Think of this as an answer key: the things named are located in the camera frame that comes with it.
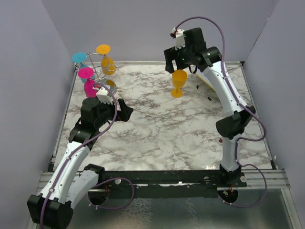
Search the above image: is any yellow framed tablet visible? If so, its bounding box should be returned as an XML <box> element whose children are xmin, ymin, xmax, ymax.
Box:
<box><xmin>196</xmin><ymin>73</ymin><xmax>214</xmax><ymax>90</ymax></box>

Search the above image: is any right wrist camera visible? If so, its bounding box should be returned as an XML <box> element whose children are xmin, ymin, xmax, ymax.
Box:
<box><xmin>170</xmin><ymin>28</ymin><xmax>185</xmax><ymax>50</ymax></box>

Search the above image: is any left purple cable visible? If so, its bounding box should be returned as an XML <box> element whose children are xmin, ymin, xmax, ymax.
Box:
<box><xmin>39</xmin><ymin>83</ymin><xmax>117</xmax><ymax>229</ymax></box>

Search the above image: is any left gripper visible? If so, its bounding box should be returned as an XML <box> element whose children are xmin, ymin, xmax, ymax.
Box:
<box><xmin>95</xmin><ymin>98</ymin><xmax>133</xmax><ymax>128</ymax></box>

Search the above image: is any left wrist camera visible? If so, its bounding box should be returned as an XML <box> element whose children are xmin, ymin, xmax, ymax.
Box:
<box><xmin>94</xmin><ymin>84</ymin><xmax>112</xmax><ymax>104</ymax></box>

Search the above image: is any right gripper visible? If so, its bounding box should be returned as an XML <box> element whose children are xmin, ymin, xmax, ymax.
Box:
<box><xmin>163</xmin><ymin>43</ymin><xmax>193</xmax><ymax>74</ymax></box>

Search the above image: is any chrome wine glass rack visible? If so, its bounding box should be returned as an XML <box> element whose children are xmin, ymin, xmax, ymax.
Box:
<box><xmin>74</xmin><ymin>52</ymin><xmax>118</xmax><ymax>96</ymax></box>

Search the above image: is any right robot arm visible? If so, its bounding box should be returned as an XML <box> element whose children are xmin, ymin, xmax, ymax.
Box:
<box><xmin>164</xmin><ymin>28</ymin><xmax>255</xmax><ymax>187</ymax></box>

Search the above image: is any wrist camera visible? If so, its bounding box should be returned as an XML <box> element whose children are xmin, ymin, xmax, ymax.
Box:
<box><xmin>170</xmin><ymin>28</ymin><xmax>185</xmax><ymax>50</ymax></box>
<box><xmin>94</xmin><ymin>84</ymin><xmax>112</xmax><ymax>104</ymax></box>

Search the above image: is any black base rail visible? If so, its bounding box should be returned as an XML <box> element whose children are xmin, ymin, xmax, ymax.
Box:
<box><xmin>89</xmin><ymin>170</ymin><xmax>246</xmax><ymax>201</ymax></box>

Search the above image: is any yellow wine glass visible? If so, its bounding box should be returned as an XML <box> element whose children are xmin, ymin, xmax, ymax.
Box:
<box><xmin>96</xmin><ymin>44</ymin><xmax>116</xmax><ymax>75</ymax></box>
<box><xmin>171</xmin><ymin>70</ymin><xmax>187</xmax><ymax>98</ymax></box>

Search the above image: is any blue wine glass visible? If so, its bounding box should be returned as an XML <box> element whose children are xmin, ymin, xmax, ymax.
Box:
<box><xmin>71</xmin><ymin>52</ymin><xmax>87</xmax><ymax>69</ymax></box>

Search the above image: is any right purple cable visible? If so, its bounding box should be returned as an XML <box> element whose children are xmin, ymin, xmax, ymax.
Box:
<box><xmin>175</xmin><ymin>16</ymin><xmax>267</xmax><ymax>208</ymax></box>

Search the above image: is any purple cable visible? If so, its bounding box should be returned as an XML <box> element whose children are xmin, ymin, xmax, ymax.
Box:
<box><xmin>39</xmin><ymin>83</ymin><xmax>117</xmax><ymax>229</ymax></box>
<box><xmin>175</xmin><ymin>16</ymin><xmax>267</xmax><ymax>208</ymax></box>

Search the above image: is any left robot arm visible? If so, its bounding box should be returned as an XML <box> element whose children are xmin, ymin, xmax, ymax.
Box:
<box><xmin>27</xmin><ymin>97</ymin><xmax>133</xmax><ymax>229</ymax></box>

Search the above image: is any pink wine glass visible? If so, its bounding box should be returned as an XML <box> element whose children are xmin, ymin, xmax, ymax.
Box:
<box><xmin>78</xmin><ymin>67</ymin><xmax>97</xmax><ymax>98</ymax></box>

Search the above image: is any black tablet stand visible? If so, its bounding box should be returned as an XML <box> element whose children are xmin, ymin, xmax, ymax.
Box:
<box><xmin>196</xmin><ymin>85</ymin><xmax>213</xmax><ymax>103</ymax></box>

